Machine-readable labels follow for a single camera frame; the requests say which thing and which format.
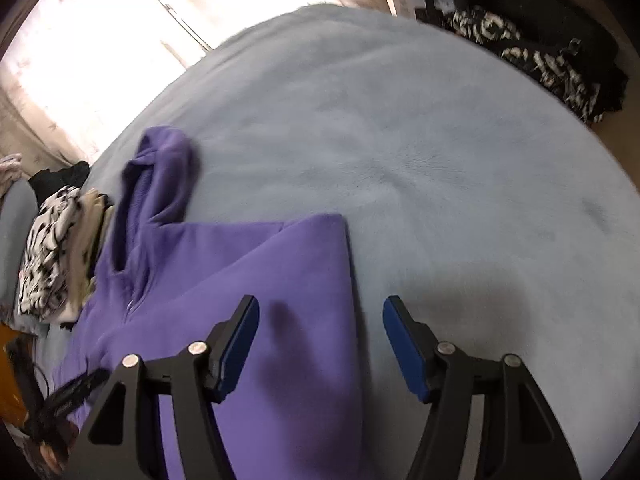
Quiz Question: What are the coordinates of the purple zip hoodie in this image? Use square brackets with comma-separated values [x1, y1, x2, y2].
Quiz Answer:
[54, 127, 371, 479]

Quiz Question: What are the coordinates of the black white clothes pile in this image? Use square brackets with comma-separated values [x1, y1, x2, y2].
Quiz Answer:
[422, 0, 628, 124]

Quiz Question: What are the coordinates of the black white patterned folded garment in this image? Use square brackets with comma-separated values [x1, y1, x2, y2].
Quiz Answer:
[17, 186, 82, 322]

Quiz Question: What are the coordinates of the beige folded garment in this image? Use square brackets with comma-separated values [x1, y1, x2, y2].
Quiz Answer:
[65, 188, 108, 310]

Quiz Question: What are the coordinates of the light blue pillow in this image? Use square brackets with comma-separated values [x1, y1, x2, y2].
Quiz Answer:
[0, 179, 38, 321]

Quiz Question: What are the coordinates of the black garment by pillow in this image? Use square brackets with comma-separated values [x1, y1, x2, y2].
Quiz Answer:
[28, 160, 90, 206]

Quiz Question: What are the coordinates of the light blue fleece bedspread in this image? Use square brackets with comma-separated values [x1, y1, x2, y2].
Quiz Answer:
[88, 4, 639, 479]

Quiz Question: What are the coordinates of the floral folded blanket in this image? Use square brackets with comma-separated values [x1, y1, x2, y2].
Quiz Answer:
[0, 153, 23, 197]

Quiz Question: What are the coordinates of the white floral curtain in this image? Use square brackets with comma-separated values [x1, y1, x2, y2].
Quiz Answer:
[1, 0, 387, 174]

